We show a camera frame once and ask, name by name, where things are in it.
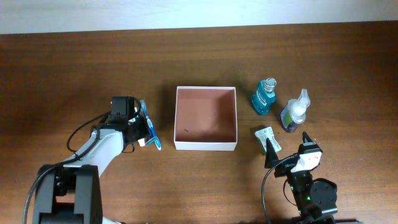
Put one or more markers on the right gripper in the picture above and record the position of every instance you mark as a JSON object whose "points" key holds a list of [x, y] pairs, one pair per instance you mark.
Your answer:
{"points": [[272, 157]]}

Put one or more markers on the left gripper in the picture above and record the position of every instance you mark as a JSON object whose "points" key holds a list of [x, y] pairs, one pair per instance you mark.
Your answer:
{"points": [[147, 131]]}

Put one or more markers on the green toothpaste tube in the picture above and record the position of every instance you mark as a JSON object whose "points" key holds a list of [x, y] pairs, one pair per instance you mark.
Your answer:
{"points": [[139, 130]]}

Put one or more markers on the blue white toothbrush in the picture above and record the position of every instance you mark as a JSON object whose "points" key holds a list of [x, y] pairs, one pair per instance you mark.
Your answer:
{"points": [[151, 129]]}

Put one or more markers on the teal mouthwash bottle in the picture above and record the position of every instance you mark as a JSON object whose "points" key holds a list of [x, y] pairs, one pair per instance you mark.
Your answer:
{"points": [[264, 96]]}

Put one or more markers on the blue disposable razor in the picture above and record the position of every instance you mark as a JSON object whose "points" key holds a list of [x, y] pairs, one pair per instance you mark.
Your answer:
{"points": [[151, 140]]}

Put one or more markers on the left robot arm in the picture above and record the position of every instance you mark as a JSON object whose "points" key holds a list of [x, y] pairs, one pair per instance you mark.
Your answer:
{"points": [[69, 191]]}

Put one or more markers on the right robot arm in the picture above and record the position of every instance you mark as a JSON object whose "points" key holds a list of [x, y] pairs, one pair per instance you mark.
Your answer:
{"points": [[315, 199]]}

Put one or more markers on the green white wrapped packet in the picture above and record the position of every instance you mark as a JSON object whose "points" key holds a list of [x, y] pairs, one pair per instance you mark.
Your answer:
{"points": [[265, 134]]}

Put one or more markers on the clear spray bottle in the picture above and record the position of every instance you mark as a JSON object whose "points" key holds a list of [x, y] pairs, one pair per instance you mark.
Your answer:
{"points": [[294, 113]]}

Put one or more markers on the white cardboard box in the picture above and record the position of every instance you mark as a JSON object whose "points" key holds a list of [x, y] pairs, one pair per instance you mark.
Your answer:
{"points": [[205, 118]]}

